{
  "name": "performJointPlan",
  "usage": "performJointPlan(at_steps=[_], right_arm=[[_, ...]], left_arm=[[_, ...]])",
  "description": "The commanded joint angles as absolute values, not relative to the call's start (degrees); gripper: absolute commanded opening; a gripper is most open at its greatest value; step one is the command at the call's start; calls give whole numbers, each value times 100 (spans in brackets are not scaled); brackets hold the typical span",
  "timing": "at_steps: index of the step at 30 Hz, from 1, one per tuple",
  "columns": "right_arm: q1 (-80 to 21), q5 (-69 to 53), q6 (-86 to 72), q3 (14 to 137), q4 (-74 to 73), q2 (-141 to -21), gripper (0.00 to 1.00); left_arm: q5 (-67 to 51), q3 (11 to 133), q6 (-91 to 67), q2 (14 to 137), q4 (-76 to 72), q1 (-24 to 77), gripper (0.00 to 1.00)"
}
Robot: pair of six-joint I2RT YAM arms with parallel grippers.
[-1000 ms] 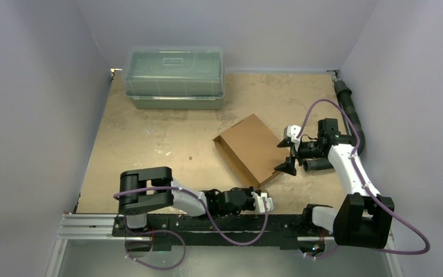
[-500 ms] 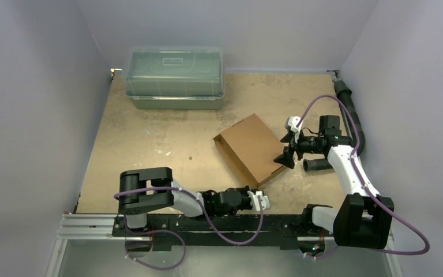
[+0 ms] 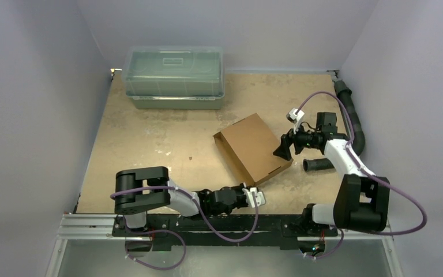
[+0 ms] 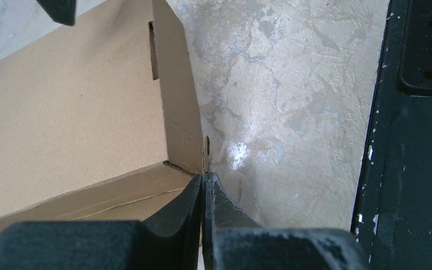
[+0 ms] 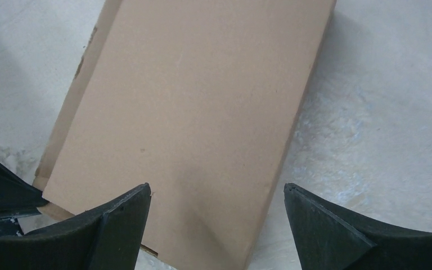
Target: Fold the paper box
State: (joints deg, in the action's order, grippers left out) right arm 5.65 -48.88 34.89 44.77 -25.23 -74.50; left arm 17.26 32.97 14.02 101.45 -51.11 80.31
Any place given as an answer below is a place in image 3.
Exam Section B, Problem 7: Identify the brown cardboard box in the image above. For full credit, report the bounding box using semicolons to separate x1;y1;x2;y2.
213;113;293;186

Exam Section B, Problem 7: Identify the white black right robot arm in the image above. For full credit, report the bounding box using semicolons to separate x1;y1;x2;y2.
273;108;389;235

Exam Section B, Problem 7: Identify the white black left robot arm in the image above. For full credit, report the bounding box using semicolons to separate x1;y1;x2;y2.
110;166;263;236

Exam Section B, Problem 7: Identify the clear plastic storage bin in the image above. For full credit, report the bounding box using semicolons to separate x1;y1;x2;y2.
121;46;225;110

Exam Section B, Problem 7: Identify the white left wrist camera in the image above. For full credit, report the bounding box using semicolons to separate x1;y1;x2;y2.
242;187;266;208

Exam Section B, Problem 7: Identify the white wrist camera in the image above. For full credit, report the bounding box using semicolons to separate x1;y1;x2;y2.
242;187;266;208
286;108;305;134

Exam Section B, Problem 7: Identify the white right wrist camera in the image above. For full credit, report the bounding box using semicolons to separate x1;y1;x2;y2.
286;108;305;134

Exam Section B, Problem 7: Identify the black corrugated hose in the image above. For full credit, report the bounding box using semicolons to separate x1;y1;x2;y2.
302;78;366;173

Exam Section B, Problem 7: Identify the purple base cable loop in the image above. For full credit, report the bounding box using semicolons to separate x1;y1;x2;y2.
124;229;187;271

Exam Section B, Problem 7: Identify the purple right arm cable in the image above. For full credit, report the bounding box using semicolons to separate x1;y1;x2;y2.
294;91;428;261

